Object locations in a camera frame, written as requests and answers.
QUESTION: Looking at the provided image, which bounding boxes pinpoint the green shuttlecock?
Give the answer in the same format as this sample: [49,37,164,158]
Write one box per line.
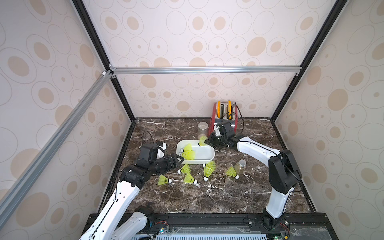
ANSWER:
[183,143,193,152]
[226,166,240,180]
[203,161,216,170]
[198,135,208,147]
[177,164,191,174]
[181,150,196,161]
[184,173,198,185]
[158,175,173,186]
[204,167,215,182]

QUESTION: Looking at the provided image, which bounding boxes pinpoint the white plastic storage box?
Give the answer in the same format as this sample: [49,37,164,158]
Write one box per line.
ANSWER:
[176,140,215,165]

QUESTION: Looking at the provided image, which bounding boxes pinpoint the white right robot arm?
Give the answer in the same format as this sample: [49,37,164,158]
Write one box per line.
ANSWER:
[200,134,302,230]

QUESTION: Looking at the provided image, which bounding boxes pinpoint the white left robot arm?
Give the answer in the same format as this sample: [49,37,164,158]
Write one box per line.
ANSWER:
[80,153,185,240]

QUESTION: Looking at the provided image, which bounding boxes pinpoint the clear jar with white lid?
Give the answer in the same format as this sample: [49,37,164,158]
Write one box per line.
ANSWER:
[198,122,209,139]

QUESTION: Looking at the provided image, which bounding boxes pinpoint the red silver toaster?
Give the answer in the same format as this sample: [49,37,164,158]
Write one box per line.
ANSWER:
[209,101,239,135]

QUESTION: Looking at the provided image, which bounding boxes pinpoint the small jar with grey lid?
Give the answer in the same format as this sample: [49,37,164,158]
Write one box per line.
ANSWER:
[234,159,247,176]

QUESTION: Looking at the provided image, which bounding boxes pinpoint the silver aluminium crossbar back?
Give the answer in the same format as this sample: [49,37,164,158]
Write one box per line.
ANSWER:
[112,66,302,75]

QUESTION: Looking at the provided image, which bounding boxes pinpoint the silver aluminium crossbar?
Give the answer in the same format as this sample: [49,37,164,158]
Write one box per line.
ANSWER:
[112,66,302,75]
[1,70,112,228]

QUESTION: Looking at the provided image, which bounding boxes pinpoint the silver aluminium crossbar left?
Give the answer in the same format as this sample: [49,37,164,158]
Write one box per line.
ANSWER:
[1,70,112,228]

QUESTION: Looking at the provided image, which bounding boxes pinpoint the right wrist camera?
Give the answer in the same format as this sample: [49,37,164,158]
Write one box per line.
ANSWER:
[213,120,236,138]

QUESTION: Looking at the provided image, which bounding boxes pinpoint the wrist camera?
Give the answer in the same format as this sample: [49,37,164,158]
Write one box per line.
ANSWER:
[137,141,167,165]
[213,120,236,138]

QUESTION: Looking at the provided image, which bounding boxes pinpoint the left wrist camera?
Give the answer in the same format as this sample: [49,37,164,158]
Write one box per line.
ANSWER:
[137,141,167,165]

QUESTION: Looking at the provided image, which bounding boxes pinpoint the black toaster power cable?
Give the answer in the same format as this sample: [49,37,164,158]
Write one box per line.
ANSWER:
[234,101,245,139]

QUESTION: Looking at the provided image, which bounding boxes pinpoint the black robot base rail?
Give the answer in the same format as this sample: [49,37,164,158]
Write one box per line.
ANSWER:
[134,213,338,240]

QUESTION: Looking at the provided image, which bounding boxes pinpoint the black corner frame post right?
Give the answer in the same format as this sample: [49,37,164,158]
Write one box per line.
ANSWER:
[271,0,348,123]

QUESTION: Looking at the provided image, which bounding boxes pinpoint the black corner frame post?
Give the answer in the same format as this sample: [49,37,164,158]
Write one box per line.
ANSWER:
[72,0,136,122]
[271,0,348,123]

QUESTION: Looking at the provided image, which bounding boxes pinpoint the black corner frame post left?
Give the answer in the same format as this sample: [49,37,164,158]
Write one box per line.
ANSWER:
[72,0,136,122]

